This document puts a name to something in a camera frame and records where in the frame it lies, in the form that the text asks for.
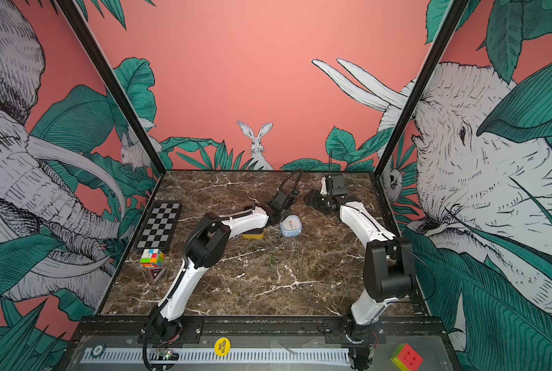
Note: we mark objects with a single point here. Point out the red triangle sticker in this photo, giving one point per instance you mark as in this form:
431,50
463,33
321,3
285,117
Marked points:
154,274

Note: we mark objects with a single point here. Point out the black mounting rail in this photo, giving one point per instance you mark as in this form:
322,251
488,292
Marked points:
189,329

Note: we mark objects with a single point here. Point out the colourful rubik cube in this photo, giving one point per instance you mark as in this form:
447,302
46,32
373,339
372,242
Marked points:
405,358
152,258

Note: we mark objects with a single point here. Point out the yellow rectangular alarm clock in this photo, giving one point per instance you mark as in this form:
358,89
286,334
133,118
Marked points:
255,234

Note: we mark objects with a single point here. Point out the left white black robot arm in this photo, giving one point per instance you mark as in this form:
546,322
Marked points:
205,248

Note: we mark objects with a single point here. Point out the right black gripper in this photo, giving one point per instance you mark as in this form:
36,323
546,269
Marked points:
314,198

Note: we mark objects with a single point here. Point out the black frame post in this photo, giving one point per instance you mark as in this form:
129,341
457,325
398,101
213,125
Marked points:
445,32
77,22

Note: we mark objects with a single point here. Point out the right black frame post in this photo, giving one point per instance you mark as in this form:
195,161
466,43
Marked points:
445,32

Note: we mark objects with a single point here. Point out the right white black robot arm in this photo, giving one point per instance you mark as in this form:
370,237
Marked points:
388,270

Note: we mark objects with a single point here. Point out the light blue small alarm clock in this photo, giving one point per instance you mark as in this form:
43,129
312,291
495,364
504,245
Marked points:
291,226

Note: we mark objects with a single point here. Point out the left black frame post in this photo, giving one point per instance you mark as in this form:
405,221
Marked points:
77,22

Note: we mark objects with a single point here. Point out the white slotted cable duct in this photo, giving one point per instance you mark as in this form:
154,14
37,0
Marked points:
336,357

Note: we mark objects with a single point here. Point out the yellow round sticker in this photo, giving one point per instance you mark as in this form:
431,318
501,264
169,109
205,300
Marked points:
222,347

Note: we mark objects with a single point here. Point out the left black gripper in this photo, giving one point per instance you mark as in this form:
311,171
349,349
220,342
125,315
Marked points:
290,212

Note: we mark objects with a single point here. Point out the small green circuit board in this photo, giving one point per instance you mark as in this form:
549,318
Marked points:
167,355

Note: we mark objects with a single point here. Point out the black white checkerboard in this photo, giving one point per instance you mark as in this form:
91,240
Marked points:
159,226

